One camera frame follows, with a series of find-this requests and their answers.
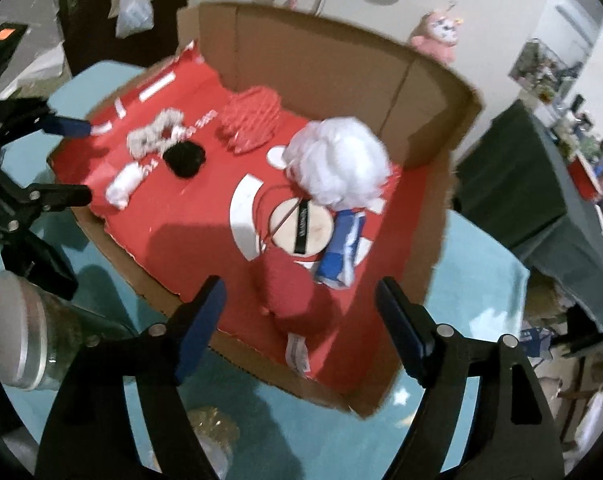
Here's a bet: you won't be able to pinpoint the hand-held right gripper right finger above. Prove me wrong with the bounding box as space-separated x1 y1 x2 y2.
375 277 567 480

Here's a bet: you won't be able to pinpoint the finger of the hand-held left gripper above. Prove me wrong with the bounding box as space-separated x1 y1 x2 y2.
0 98 93 139
10 183 93 227

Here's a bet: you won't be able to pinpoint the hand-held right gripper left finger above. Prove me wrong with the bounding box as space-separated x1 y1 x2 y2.
34 275 228 480

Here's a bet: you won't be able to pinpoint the white crochet scrunchie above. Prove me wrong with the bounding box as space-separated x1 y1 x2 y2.
104 162 150 210

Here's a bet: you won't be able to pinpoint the black and white striped scrunchie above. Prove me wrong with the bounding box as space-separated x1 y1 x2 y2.
126 108 185 161

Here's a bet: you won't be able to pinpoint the red plush pouch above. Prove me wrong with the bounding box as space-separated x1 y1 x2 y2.
254 252 333 379

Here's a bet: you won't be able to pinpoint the blue and white packet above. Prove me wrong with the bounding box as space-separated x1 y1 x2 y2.
312 208 369 289

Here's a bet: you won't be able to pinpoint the round beige pad black band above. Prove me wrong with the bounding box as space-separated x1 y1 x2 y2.
268 198 335 264

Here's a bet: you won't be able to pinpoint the cardboard box with red lining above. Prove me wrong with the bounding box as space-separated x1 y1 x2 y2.
46 2 483 419

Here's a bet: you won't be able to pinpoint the small glass jar gold contents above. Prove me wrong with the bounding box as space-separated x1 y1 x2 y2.
184 407 241 480

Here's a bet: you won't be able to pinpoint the blue and white carton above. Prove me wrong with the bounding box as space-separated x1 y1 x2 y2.
518 324 558 361

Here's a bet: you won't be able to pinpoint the hanging white plastic bag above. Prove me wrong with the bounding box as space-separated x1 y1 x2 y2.
115 0 155 40

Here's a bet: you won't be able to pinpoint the glass jar with grey lid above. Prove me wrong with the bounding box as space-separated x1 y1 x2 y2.
0 269 133 394

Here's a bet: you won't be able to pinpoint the red mesh bath sponge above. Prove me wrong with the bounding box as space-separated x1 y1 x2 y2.
216 85 282 156

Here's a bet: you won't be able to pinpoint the white mesh bath sponge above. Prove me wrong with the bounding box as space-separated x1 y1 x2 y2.
284 116 393 210

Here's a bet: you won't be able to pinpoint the grey table cloth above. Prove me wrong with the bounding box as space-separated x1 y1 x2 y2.
453 99 603 332

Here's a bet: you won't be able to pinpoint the row of bottles and figurines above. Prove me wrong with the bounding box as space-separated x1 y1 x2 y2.
546 92 603 242

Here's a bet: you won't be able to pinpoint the pink plush toy white face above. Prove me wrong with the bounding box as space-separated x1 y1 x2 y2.
408 2 465 66

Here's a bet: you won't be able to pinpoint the white air conditioner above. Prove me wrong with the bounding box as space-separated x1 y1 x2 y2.
555 6 595 49

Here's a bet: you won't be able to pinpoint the wall poster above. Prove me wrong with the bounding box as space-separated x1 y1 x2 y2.
508 37 595 106

